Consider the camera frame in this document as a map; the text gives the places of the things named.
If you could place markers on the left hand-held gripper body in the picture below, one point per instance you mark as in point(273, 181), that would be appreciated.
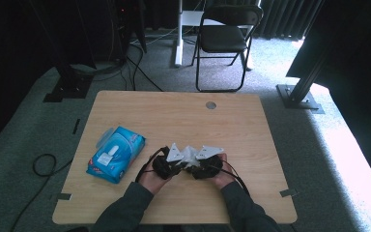
point(162, 166)

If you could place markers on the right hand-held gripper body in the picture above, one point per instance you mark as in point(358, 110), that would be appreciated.
point(211, 166)

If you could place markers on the white tissue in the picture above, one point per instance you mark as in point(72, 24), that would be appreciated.
point(191, 156)

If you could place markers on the blue tissue pack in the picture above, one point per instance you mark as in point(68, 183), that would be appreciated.
point(122, 161)

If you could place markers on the person's right hand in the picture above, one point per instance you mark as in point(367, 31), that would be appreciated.
point(225, 177)

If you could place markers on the person's left hand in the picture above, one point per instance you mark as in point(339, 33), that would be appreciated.
point(153, 183)

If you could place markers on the grey round table grommet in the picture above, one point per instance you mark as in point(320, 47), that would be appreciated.
point(211, 105)

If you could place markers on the black tape strip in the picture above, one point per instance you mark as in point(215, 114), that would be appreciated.
point(76, 126)

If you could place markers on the black stand with square base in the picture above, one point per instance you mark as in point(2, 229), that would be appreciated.
point(67, 87)

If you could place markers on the white desk leg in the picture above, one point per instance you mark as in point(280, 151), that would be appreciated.
point(178, 38)

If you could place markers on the black folding chair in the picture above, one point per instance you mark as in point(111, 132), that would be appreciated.
point(222, 38)

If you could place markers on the dark pleated curtain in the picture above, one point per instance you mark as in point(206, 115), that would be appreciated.
point(286, 19)

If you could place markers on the black metal stand with base plate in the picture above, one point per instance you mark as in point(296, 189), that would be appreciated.
point(299, 93)

